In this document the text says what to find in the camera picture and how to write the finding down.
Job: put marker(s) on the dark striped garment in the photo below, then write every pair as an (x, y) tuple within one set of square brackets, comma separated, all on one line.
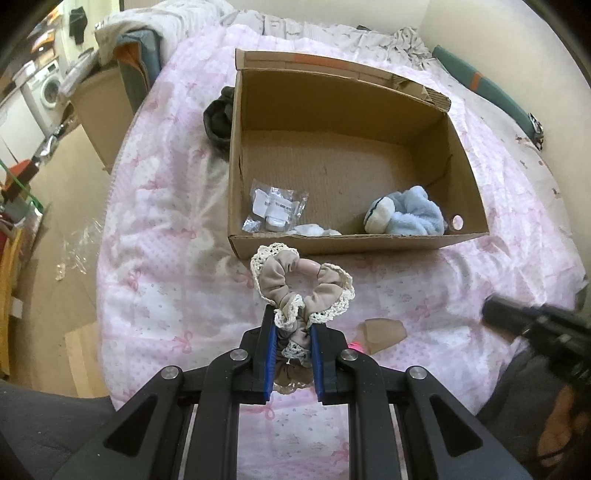
[(218, 120)]

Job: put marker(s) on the clear plastic packet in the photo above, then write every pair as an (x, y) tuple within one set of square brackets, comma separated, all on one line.
[(274, 209)]

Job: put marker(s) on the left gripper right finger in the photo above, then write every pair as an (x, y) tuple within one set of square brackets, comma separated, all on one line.
[(403, 424)]

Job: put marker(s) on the yellow wooden frame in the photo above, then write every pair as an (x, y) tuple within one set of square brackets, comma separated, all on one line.
[(9, 266)]

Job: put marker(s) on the black hanging garment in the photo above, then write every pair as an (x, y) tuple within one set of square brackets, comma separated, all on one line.
[(77, 23)]

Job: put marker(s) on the white washing machine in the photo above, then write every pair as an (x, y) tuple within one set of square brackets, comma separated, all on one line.
[(40, 92)]

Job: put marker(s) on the teal bolster pillow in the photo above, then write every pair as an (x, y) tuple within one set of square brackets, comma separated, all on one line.
[(475, 81)]

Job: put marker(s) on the person's right hand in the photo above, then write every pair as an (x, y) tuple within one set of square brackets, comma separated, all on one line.
[(560, 427)]

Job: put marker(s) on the open cardboard box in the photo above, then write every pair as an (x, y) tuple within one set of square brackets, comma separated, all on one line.
[(346, 134)]

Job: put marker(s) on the pink rubber toy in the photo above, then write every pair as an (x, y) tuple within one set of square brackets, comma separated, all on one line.
[(358, 346)]

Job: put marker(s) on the light blue plush toy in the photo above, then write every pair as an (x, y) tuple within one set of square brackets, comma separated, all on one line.
[(408, 213)]

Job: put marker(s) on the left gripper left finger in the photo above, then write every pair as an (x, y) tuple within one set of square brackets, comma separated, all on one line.
[(183, 424)]

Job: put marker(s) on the white cabinet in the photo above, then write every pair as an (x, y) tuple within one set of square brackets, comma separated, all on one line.
[(19, 129)]

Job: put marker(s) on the beige lace scrunchie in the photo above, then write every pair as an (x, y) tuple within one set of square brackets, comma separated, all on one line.
[(303, 293)]

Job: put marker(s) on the clear plastic bag on floor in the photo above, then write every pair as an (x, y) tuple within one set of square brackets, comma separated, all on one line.
[(79, 250)]

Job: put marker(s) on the white fluffy soft item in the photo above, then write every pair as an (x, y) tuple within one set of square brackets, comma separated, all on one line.
[(312, 230)]

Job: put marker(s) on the white floral blanket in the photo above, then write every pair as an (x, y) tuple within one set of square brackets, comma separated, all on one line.
[(175, 21)]

